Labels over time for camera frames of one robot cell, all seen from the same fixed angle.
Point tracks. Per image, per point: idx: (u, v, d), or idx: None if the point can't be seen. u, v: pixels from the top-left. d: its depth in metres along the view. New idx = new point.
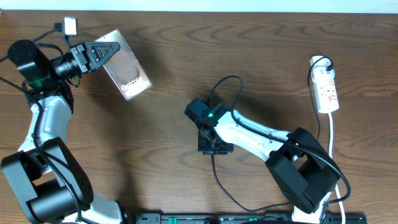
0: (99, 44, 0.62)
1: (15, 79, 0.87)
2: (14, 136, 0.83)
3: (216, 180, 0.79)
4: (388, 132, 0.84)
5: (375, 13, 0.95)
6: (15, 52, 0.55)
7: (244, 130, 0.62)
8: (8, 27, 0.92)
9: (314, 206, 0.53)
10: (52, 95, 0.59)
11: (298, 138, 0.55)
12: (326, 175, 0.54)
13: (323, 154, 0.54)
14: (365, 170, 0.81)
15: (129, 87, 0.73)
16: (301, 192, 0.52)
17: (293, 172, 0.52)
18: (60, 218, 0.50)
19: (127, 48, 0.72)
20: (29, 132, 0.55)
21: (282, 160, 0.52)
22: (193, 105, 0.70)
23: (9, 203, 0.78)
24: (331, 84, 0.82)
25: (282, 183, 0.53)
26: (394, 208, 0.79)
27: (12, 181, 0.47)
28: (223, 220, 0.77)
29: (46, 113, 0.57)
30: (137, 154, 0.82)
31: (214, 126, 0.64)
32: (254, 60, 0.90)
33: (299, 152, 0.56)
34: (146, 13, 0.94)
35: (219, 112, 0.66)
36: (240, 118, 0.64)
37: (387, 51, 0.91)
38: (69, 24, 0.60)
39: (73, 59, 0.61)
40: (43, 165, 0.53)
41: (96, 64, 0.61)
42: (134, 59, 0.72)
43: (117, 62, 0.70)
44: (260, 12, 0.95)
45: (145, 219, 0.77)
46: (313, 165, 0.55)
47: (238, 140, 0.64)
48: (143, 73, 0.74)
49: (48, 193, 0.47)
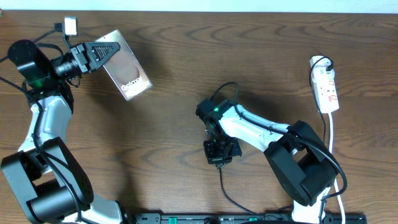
0: (99, 44, 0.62)
1: (15, 79, 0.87)
2: (14, 135, 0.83)
3: (194, 176, 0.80)
4: (388, 132, 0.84)
5: (376, 13, 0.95)
6: (16, 52, 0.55)
7: (247, 122, 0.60)
8: (9, 27, 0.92)
9: (312, 199, 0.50)
10: (52, 95, 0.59)
11: (298, 130, 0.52)
12: (325, 168, 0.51)
13: (321, 145, 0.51)
14: (365, 170, 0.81)
15: (129, 88, 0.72)
16: (298, 183, 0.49)
17: (291, 162, 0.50)
18: (60, 218, 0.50)
19: (126, 48, 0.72)
20: (29, 132, 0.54)
21: (281, 150, 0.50)
22: (202, 104, 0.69)
23: (9, 203, 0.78)
24: (331, 84, 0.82)
25: (280, 174, 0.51)
26: (394, 208, 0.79)
27: (12, 182, 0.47)
28: (223, 220, 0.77)
29: (47, 113, 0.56)
30: (137, 154, 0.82)
31: (219, 119, 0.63)
32: (254, 60, 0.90)
33: (298, 145, 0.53)
34: (146, 13, 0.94)
35: (224, 106, 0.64)
36: (244, 112, 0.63)
37: (387, 51, 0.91)
38: (69, 24, 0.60)
39: (73, 59, 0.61)
40: (43, 165, 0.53)
41: (96, 64, 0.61)
42: (134, 59, 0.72)
43: (117, 63, 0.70)
44: (260, 12, 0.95)
45: (144, 219, 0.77)
46: (311, 158, 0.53)
47: (241, 134, 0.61)
48: (143, 73, 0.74)
49: (48, 193, 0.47)
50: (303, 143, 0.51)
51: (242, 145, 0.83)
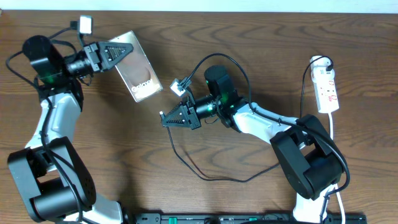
0: (113, 44, 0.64)
1: (14, 79, 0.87)
2: (13, 136, 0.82)
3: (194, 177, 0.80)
4: (388, 132, 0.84)
5: (375, 13, 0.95)
6: (30, 47, 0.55)
7: (259, 117, 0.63)
8: (8, 27, 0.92)
9: (315, 192, 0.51)
10: (63, 92, 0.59)
11: (306, 122, 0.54)
12: (331, 162, 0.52)
13: (328, 138, 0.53)
14: (365, 170, 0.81)
15: (139, 89, 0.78)
16: (302, 174, 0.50)
17: (296, 152, 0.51)
18: (61, 217, 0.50)
19: (139, 50, 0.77)
20: (37, 129, 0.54)
21: (288, 139, 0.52)
22: (220, 81, 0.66)
23: (7, 203, 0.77)
24: (331, 84, 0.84)
25: (285, 163, 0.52)
26: (394, 208, 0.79)
27: (17, 178, 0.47)
28: (223, 220, 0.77)
29: (56, 111, 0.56)
30: (137, 154, 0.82)
31: (234, 114, 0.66)
32: (254, 60, 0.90)
33: (306, 140, 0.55)
34: (146, 13, 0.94)
35: (239, 103, 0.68)
36: (256, 107, 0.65)
37: (386, 51, 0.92)
38: (85, 23, 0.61)
39: (86, 58, 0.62)
40: (49, 163, 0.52)
41: (108, 64, 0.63)
42: (146, 62, 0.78)
43: (129, 63, 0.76)
44: (260, 12, 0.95)
45: (144, 219, 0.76)
46: (317, 152, 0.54)
47: (253, 128, 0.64)
48: (153, 77, 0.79)
49: (51, 191, 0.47)
50: (311, 134, 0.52)
51: (242, 145, 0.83)
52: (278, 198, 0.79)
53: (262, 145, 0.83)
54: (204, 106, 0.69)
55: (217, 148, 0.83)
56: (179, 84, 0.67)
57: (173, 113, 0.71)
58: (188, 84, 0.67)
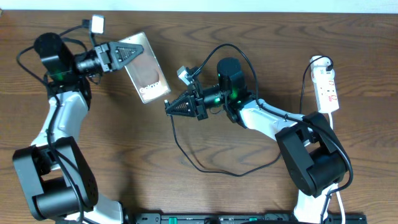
0: (124, 45, 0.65)
1: (15, 79, 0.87)
2: (13, 136, 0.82)
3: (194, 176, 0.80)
4: (388, 132, 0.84)
5: (375, 13, 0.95)
6: (42, 44, 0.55)
7: (265, 112, 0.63)
8: (8, 27, 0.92)
9: (317, 189, 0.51)
10: (71, 90, 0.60)
11: (312, 119, 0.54)
12: (334, 160, 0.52)
13: (333, 136, 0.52)
14: (365, 170, 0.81)
15: (147, 91, 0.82)
16: (305, 170, 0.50)
17: (301, 149, 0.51)
18: (63, 216, 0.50)
19: (150, 52, 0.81)
20: (43, 126, 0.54)
21: (293, 135, 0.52)
22: (232, 77, 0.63)
23: (7, 204, 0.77)
24: (331, 84, 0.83)
25: (288, 159, 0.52)
26: (394, 208, 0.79)
27: (22, 175, 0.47)
28: (223, 220, 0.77)
29: (64, 108, 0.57)
30: (137, 154, 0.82)
31: (240, 110, 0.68)
32: (254, 60, 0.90)
33: (311, 137, 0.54)
34: (146, 13, 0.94)
35: (247, 99, 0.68)
36: (263, 103, 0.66)
37: (387, 51, 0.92)
38: (98, 22, 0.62)
39: (96, 57, 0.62)
40: (53, 162, 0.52)
41: (118, 65, 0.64)
42: (155, 64, 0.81)
43: (140, 64, 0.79)
44: (260, 12, 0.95)
45: (144, 219, 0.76)
46: (321, 150, 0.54)
47: (259, 124, 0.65)
48: (162, 79, 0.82)
49: (55, 190, 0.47)
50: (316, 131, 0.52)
51: (242, 145, 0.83)
52: (278, 198, 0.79)
53: (263, 145, 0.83)
54: (212, 96, 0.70)
55: (217, 149, 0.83)
56: (188, 73, 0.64)
57: (180, 103, 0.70)
58: (198, 73, 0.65)
